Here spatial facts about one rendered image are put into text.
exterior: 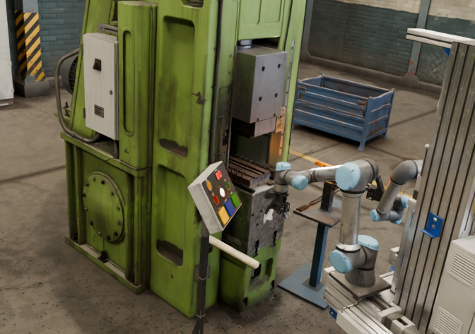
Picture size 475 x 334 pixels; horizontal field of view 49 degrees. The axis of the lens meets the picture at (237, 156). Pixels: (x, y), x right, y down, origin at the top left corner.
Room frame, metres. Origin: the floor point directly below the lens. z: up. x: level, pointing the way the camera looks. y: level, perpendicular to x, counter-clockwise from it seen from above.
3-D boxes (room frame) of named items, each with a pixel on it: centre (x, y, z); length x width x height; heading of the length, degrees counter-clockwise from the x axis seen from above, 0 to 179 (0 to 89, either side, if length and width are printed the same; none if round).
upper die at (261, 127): (3.17, 0.00, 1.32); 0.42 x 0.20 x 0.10; 49
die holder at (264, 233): (3.21, -0.02, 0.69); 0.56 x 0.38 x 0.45; 49
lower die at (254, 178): (3.17, 0.00, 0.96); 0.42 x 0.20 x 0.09; 49
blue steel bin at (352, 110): (7.06, -1.39, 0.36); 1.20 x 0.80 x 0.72; 53
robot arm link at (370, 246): (2.22, -0.66, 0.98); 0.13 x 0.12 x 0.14; 130
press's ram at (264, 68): (3.20, -0.02, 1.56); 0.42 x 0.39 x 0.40; 49
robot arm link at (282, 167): (2.52, -0.25, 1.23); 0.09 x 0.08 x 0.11; 40
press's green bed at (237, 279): (3.21, -0.02, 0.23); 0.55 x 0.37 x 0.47; 49
